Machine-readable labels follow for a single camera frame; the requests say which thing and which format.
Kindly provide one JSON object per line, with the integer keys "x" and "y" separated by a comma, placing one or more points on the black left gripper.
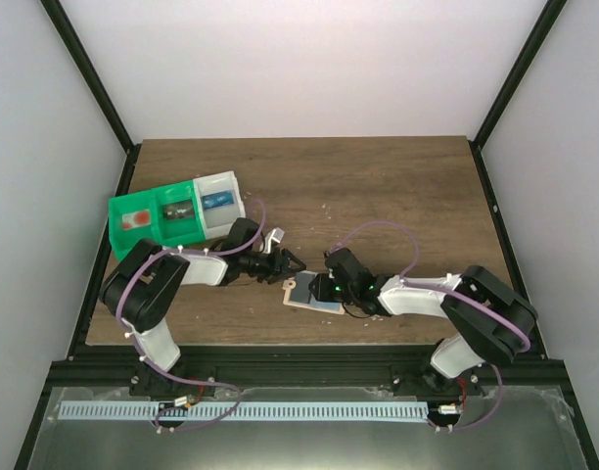
{"x": 279, "y": 268}

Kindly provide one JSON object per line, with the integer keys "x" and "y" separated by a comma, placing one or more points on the dark card in holder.
{"x": 300, "y": 293}

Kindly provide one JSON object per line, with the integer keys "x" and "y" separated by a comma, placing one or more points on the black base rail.
{"x": 397, "y": 369}

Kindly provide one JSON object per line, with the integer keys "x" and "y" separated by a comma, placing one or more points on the light blue slotted cable duct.
{"x": 380, "y": 411}

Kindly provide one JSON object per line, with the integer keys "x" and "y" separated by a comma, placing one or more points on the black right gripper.
{"x": 322, "y": 293}

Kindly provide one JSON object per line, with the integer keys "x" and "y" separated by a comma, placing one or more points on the blue credit card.
{"x": 217, "y": 200}

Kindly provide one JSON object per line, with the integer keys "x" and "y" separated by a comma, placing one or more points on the black frame post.
{"x": 65, "y": 29}
{"x": 543, "y": 25}

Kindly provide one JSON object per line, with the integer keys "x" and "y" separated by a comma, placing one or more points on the black frame post right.
{"x": 543, "y": 25}

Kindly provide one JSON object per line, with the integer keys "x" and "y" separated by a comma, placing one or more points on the green plastic bin left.
{"x": 123, "y": 241}

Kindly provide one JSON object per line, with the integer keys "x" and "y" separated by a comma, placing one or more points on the white plastic bin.
{"x": 218, "y": 222}

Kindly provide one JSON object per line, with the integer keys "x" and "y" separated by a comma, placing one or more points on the black frame post left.
{"x": 65, "y": 29}

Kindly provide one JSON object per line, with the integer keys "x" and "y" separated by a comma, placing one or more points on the green plastic bin middle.
{"x": 179, "y": 232}

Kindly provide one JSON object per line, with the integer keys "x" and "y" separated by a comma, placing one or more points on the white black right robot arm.
{"x": 492, "y": 322}

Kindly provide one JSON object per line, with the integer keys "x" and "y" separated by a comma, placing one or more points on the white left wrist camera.
{"x": 272, "y": 239}

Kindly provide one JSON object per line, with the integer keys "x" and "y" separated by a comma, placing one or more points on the black vip card in bin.
{"x": 178, "y": 210}

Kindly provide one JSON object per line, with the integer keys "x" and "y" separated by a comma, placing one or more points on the metal base plate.
{"x": 518, "y": 428}

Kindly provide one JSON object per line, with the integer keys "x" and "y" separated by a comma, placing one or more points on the white red card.
{"x": 136, "y": 220}

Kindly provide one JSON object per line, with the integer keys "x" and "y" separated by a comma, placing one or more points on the green plastic bin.
{"x": 179, "y": 232}
{"x": 123, "y": 241}

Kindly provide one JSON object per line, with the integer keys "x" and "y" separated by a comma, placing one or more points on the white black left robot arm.
{"x": 140, "y": 290}

